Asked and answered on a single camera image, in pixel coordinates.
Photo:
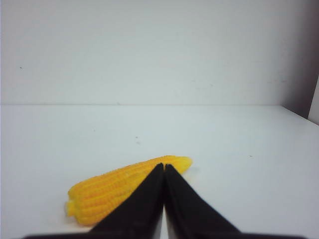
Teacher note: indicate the yellow corn cob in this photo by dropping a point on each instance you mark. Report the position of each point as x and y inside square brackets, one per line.
[91, 200]

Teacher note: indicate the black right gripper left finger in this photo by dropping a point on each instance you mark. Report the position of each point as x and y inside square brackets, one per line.
[139, 216]

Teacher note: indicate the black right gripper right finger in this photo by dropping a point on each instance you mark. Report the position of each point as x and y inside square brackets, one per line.
[188, 216]

